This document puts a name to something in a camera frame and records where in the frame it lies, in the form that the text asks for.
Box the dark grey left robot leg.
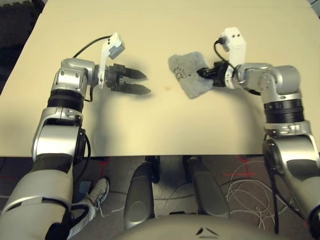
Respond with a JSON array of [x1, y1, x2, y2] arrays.
[[123, 156, 161, 232]]

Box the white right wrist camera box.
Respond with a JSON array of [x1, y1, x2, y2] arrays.
[[219, 26, 248, 68]]

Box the grey blue rag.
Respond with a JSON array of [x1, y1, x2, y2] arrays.
[[167, 50, 216, 100]]

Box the dark grey right robot leg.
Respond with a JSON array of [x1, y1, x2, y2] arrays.
[[183, 156, 231, 220]]

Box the black foam mat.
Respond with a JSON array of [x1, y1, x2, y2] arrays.
[[0, 4, 40, 50]]

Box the white floor cables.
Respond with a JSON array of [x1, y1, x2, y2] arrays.
[[159, 161, 296, 228]]

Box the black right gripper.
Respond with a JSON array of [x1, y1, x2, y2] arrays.
[[197, 61, 229, 87]]

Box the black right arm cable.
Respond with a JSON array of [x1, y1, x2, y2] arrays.
[[213, 36, 311, 235]]

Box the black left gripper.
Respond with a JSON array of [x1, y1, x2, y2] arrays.
[[104, 63, 152, 96]]

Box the grey white sneaker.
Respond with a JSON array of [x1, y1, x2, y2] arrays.
[[85, 176, 111, 214]]

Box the blue grey foot pedal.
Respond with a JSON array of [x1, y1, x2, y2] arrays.
[[79, 180, 92, 199]]

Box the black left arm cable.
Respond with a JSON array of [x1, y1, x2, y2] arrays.
[[72, 36, 112, 191]]

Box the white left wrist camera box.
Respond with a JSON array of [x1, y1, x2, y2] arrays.
[[97, 31, 126, 90]]

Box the dark grey robot leg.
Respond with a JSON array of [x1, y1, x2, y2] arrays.
[[183, 156, 231, 220], [123, 156, 161, 232]]

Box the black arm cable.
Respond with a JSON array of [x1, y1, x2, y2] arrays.
[[213, 36, 311, 235], [72, 36, 112, 191]]

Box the pale grey robot torso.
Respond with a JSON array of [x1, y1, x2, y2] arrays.
[[119, 214, 272, 240]]

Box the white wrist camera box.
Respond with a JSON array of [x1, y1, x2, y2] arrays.
[[97, 31, 126, 90], [219, 26, 248, 68]]

